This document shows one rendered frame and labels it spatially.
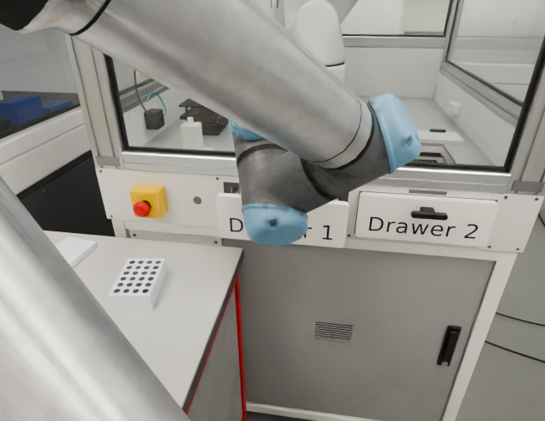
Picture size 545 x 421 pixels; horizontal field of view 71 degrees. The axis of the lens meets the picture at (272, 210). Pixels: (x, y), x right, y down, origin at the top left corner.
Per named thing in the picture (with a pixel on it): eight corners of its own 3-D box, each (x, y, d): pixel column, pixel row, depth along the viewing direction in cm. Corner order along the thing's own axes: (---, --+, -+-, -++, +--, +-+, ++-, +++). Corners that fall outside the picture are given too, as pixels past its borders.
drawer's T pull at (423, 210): (447, 220, 81) (449, 215, 80) (410, 218, 82) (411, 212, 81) (443, 212, 84) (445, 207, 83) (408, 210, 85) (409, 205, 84)
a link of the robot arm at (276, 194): (309, 203, 39) (291, 119, 44) (231, 242, 45) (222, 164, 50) (347, 222, 45) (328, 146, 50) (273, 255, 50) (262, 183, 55)
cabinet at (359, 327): (450, 454, 126) (530, 254, 87) (154, 409, 140) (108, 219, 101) (407, 274, 208) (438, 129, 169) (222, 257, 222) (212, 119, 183)
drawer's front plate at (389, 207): (486, 247, 87) (500, 204, 81) (354, 236, 90) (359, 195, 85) (483, 243, 88) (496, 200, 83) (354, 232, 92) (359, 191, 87)
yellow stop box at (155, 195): (160, 220, 93) (155, 194, 89) (132, 218, 94) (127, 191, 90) (168, 210, 97) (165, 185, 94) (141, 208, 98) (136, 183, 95)
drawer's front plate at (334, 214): (344, 248, 86) (348, 205, 81) (218, 237, 90) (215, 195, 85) (344, 244, 88) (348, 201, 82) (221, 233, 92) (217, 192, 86)
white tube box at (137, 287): (152, 310, 77) (150, 295, 76) (111, 310, 77) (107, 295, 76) (167, 271, 88) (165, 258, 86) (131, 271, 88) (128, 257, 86)
